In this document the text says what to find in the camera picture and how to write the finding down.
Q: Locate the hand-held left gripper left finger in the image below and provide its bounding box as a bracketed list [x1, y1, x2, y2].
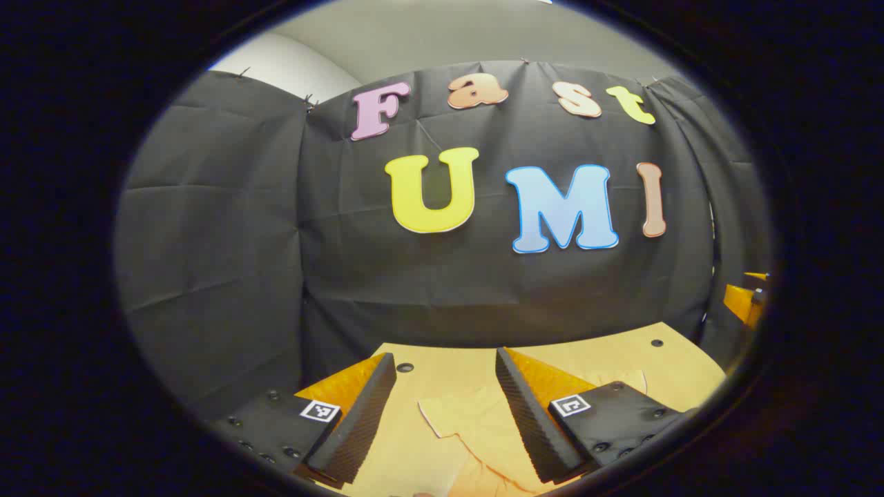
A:
[211, 352, 398, 487]

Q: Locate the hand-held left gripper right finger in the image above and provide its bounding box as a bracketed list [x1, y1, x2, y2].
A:
[495, 347, 698, 485]

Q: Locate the orange T-shirt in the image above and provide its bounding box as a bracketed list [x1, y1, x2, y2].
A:
[418, 370, 648, 497]

